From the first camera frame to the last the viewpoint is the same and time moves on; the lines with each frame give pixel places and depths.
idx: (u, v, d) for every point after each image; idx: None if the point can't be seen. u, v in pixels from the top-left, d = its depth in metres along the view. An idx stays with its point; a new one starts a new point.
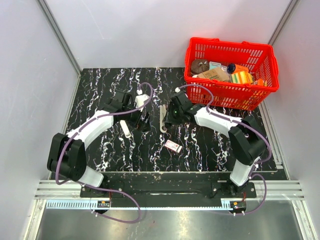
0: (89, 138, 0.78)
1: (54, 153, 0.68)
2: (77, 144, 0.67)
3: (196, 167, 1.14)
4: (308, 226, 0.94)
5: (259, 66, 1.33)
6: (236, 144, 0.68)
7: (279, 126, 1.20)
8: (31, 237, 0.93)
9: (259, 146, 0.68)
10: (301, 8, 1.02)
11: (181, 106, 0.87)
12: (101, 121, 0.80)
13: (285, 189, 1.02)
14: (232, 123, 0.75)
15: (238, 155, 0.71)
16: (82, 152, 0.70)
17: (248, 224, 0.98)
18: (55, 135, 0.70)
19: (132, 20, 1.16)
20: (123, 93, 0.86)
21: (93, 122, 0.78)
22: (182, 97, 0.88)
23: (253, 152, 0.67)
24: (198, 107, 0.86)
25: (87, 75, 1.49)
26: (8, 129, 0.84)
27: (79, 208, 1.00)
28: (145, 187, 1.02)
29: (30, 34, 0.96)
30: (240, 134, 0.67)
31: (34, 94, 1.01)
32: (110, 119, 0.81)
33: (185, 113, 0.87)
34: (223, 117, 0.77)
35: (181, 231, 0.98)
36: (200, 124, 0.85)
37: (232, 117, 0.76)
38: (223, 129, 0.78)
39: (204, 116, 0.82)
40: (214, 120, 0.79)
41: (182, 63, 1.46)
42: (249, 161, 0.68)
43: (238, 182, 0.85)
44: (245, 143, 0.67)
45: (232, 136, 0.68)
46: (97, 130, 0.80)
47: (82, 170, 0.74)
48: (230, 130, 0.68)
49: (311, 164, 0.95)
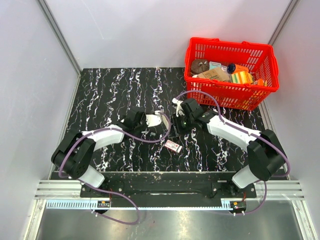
0: (99, 144, 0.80)
1: (63, 146, 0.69)
2: (88, 143, 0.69)
3: (196, 167, 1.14)
4: (308, 226, 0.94)
5: (259, 66, 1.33)
6: (255, 159, 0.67)
7: (280, 126, 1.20)
8: (31, 237, 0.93)
9: (277, 161, 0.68)
10: (302, 8, 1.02)
11: (192, 113, 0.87)
12: (114, 133, 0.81)
13: (285, 189, 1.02)
14: (250, 136, 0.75)
15: (255, 171, 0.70)
16: (89, 154, 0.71)
17: (248, 224, 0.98)
18: (70, 129, 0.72)
19: (132, 20, 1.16)
20: (135, 111, 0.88)
21: (107, 131, 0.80)
22: (192, 103, 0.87)
23: (271, 168, 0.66)
24: (211, 115, 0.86)
25: (87, 75, 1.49)
26: (8, 129, 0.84)
27: (79, 208, 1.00)
28: (145, 187, 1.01)
29: (30, 34, 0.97)
30: (260, 149, 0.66)
31: (34, 95, 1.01)
32: (121, 135, 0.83)
33: (196, 120, 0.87)
34: (241, 129, 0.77)
35: (181, 231, 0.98)
36: (213, 133, 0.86)
37: (250, 130, 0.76)
38: (240, 141, 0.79)
39: (219, 126, 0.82)
40: (230, 131, 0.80)
41: (182, 63, 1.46)
42: (267, 176, 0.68)
43: (241, 186, 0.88)
44: (264, 158, 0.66)
45: (251, 150, 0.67)
46: (107, 140, 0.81)
47: (82, 172, 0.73)
48: (249, 145, 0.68)
49: (311, 165, 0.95)
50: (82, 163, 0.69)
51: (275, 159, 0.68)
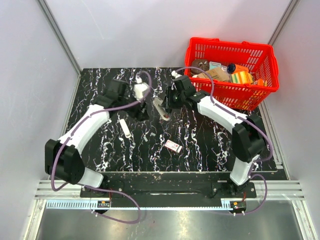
0: (84, 140, 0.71)
1: (49, 161, 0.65)
2: (70, 153, 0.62)
3: (196, 167, 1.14)
4: (308, 226, 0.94)
5: (259, 66, 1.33)
6: (238, 141, 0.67)
7: (280, 126, 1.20)
8: (31, 237, 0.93)
9: (259, 145, 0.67)
10: (301, 8, 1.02)
11: (184, 91, 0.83)
12: (95, 118, 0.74)
13: (285, 189, 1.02)
14: (237, 119, 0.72)
15: (236, 151, 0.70)
16: (77, 158, 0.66)
17: (248, 225, 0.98)
18: (47, 141, 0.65)
19: (132, 20, 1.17)
20: (118, 82, 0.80)
21: (87, 120, 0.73)
22: (185, 81, 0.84)
23: (252, 151, 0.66)
24: (203, 95, 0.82)
25: (87, 75, 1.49)
26: (8, 129, 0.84)
27: (79, 208, 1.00)
28: (145, 187, 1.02)
29: (30, 34, 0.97)
30: (244, 132, 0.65)
31: (34, 95, 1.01)
32: (105, 114, 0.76)
33: (187, 99, 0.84)
34: (229, 112, 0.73)
35: (181, 231, 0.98)
36: (202, 114, 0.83)
37: (237, 113, 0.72)
38: (226, 124, 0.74)
39: (208, 107, 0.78)
40: (218, 113, 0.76)
41: (182, 63, 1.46)
42: (246, 158, 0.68)
43: (238, 182, 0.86)
44: (246, 141, 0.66)
45: (235, 132, 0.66)
46: (92, 129, 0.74)
47: (81, 172, 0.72)
48: (234, 127, 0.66)
49: (311, 165, 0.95)
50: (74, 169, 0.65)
51: (257, 143, 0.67)
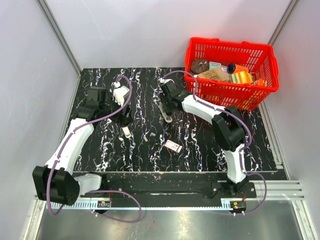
0: (73, 157, 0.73)
1: (41, 187, 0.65)
2: (61, 175, 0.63)
3: (196, 167, 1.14)
4: (308, 226, 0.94)
5: (259, 66, 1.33)
6: (219, 131, 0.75)
7: (279, 126, 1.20)
8: (31, 237, 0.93)
9: (239, 133, 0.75)
10: (302, 8, 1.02)
11: (169, 94, 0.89)
12: (79, 133, 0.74)
13: (285, 189, 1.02)
14: (216, 111, 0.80)
15: (220, 141, 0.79)
16: (70, 180, 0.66)
17: (248, 225, 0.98)
18: (34, 170, 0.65)
19: (132, 20, 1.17)
20: (96, 89, 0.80)
21: (72, 138, 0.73)
22: (170, 85, 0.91)
23: (232, 139, 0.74)
24: (186, 94, 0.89)
25: (87, 75, 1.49)
26: (8, 129, 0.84)
27: (80, 208, 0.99)
28: (145, 187, 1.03)
29: (30, 34, 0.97)
30: (222, 122, 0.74)
31: (34, 95, 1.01)
32: (89, 127, 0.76)
33: (173, 100, 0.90)
34: (209, 105, 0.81)
35: (181, 231, 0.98)
36: (188, 111, 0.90)
37: (216, 105, 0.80)
38: (208, 117, 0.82)
39: (191, 104, 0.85)
40: (201, 108, 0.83)
41: (182, 63, 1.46)
42: (228, 146, 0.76)
43: (234, 178, 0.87)
44: (225, 129, 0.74)
45: (215, 123, 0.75)
46: (79, 145, 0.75)
47: (77, 191, 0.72)
48: (213, 118, 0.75)
49: (311, 165, 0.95)
50: (68, 192, 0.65)
51: (237, 132, 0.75)
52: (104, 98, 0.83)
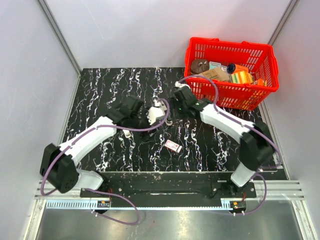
0: (84, 151, 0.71)
1: (46, 164, 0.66)
2: (66, 161, 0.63)
3: (195, 167, 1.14)
4: (308, 226, 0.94)
5: (259, 66, 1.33)
6: (247, 150, 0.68)
7: (279, 126, 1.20)
8: (31, 237, 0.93)
9: (268, 152, 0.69)
10: (302, 8, 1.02)
11: (185, 101, 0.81)
12: (101, 131, 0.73)
13: (285, 189, 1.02)
14: (243, 127, 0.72)
15: (246, 160, 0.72)
16: (72, 169, 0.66)
17: (248, 225, 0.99)
18: (48, 145, 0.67)
19: (132, 20, 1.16)
20: (133, 99, 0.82)
21: (92, 132, 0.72)
22: (185, 91, 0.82)
23: (262, 159, 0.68)
24: (205, 103, 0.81)
25: (87, 75, 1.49)
26: (8, 129, 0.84)
27: (79, 208, 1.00)
28: (145, 187, 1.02)
29: (30, 34, 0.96)
30: (252, 141, 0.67)
31: (34, 95, 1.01)
32: (111, 129, 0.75)
33: (189, 109, 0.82)
34: (235, 120, 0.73)
35: (181, 231, 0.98)
36: (206, 121, 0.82)
37: (243, 121, 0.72)
38: (231, 132, 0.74)
39: (212, 115, 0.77)
40: (224, 121, 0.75)
41: (182, 63, 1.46)
42: (256, 166, 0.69)
43: (239, 184, 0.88)
44: (255, 150, 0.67)
45: (243, 142, 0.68)
46: (95, 142, 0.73)
47: (73, 183, 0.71)
48: (242, 137, 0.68)
49: (311, 165, 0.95)
50: (66, 178, 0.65)
51: (265, 150, 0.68)
52: (139, 109, 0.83)
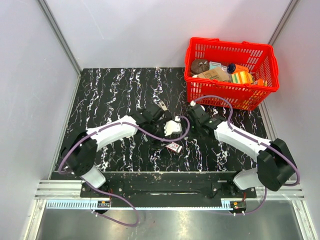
0: (106, 141, 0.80)
1: (68, 143, 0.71)
2: (91, 144, 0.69)
3: (196, 167, 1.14)
4: (308, 226, 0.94)
5: (259, 66, 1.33)
6: (265, 169, 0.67)
7: (280, 126, 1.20)
8: (31, 237, 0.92)
9: (288, 172, 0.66)
10: (302, 8, 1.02)
11: (198, 119, 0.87)
12: (124, 127, 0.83)
13: (285, 189, 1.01)
14: (260, 145, 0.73)
15: (265, 181, 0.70)
16: (92, 154, 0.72)
17: (248, 225, 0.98)
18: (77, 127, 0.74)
19: (132, 20, 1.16)
20: (157, 108, 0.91)
21: (117, 126, 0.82)
22: (197, 110, 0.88)
23: (282, 178, 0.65)
24: (218, 120, 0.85)
25: (88, 75, 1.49)
26: (8, 128, 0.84)
27: (79, 208, 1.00)
28: (145, 187, 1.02)
29: (30, 34, 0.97)
30: (270, 159, 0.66)
31: (34, 95, 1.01)
32: (133, 129, 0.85)
33: (202, 126, 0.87)
34: (251, 138, 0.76)
35: (181, 231, 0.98)
36: (220, 139, 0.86)
37: (260, 139, 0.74)
38: (248, 150, 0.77)
39: (227, 133, 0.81)
40: (239, 140, 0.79)
41: (182, 63, 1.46)
42: (276, 186, 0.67)
43: (242, 186, 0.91)
44: (274, 169, 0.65)
45: (261, 161, 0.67)
46: (117, 135, 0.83)
47: (86, 170, 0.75)
48: (259, 155, 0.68)
49: (311, 165, 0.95)
50: (85, 161, 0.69)
51: (285, 169, 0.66)
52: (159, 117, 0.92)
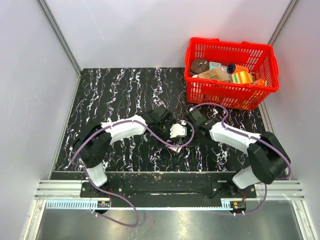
0: (117, 137, 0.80)
1: (83, 136, 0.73)
2: (105, 137, 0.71)
3: (196, 167, 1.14)
4: (308, 226, 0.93)
5: (259, 66, 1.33)
6: (257, 162, 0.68)
7: (279, 126, 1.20)
8: (31, 237, 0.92)
9: (280, 164, 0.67)
10: (302, 8, 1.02)
11: (195, 122, 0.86)
12: (135, 125, 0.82)
13: (285, 189, 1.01)
14: (250, 139, 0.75)
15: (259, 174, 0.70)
16: (105, 147, 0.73)
17: (248, 225, 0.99)
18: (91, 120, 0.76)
19: (132, 20, 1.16)
20: (164, 109, 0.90)
21: (128, 123, 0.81)
22: (194, 113, 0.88)
23: (274, 170, 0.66)
24: (213, 122, 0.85)
25: (88, 75, 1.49)
26: (8, 128, 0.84)
27: (79, 208, 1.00)
28: (145, 187, 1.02)
29: (30, 34, 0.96)
30: (260, 151, 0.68)
31: (34, 95, 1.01)
32: (142, 128, 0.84)
33: (200, 128, 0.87)
34: (241, 133, 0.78)
35: (181, 231, 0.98)
36: (216, 139, 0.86)
37: (250, 133, 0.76)
38: (240, 145, 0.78)
39: (220, 132, 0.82)
40: (232, 136, 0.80)
41: (182, 63, 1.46)
42: (269, 179, 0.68)
43: (241, 186, 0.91)
44: (266, 162, 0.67)
45: (251, 153, 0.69)
46: (128, 132, 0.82)
47: (97, 163, 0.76)
48: (249, 148, 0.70)
49: (311, 165, 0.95)
50: (98, 153, 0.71)
51: (277, 162, 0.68)
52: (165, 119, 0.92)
